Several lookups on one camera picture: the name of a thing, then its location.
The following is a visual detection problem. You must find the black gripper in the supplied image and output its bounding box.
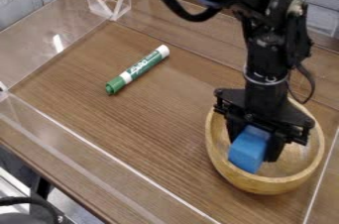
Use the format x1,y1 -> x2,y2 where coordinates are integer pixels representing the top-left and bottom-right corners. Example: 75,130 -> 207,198
214,88 -> 315,163

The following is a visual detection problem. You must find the blue rectangular block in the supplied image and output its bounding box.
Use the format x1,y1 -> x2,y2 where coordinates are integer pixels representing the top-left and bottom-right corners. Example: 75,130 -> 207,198
229,125 -> 270,173

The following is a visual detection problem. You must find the brown wooden bowl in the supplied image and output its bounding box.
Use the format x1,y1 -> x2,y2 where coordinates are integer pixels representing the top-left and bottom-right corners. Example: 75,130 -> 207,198
206,100 -> 326,195

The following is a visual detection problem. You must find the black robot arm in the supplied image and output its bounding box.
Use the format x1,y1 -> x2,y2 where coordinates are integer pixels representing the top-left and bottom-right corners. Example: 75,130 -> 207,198
162,0 -> 315,163

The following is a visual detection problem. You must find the green dry erase marker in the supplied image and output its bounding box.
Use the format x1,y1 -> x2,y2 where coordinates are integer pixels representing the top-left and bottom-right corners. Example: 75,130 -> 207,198
105,45 -> 170,95

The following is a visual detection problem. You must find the clear acrylic tray wall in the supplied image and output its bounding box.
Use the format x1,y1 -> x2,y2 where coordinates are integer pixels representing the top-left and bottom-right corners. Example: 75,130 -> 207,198
0,0 -> 339,224

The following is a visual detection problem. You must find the black metal bracket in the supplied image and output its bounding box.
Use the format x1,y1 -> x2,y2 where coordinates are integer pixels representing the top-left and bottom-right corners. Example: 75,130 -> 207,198
44,215 -> 77,224

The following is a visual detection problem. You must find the black cable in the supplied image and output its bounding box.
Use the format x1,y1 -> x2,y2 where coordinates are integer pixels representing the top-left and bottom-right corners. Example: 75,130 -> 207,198
0,196 -> 62,224

